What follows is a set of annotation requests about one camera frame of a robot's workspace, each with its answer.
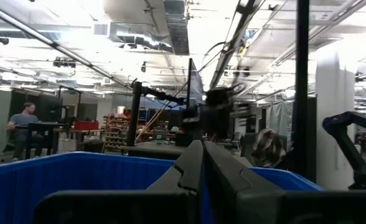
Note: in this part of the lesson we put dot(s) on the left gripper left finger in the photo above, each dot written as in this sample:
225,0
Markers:
186,174

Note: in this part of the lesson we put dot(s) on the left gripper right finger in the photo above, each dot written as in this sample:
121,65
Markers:
232,186

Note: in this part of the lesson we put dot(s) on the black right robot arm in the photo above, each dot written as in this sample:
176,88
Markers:
341,130

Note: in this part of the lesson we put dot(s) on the blue plastic bin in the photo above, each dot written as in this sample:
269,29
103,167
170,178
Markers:
77,174

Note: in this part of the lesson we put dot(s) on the dark grey desk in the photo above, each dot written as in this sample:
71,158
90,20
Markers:
152,149

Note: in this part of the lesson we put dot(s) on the person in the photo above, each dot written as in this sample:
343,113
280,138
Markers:
24,124
267,147

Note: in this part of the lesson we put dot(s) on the grey curtain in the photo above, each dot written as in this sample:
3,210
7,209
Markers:
279,118

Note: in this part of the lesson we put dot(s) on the black pole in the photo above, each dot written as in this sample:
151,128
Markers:
134,115

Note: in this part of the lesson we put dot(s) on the wooden storage rack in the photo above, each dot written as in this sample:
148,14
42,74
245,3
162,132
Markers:
116,130

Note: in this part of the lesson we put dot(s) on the black rolling table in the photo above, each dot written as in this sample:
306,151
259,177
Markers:
43,126

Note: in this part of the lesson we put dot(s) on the black vertical post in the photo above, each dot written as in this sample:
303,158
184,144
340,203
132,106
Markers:
302,77

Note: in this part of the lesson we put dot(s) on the silver ceiling duct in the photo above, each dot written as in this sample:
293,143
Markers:
152,28

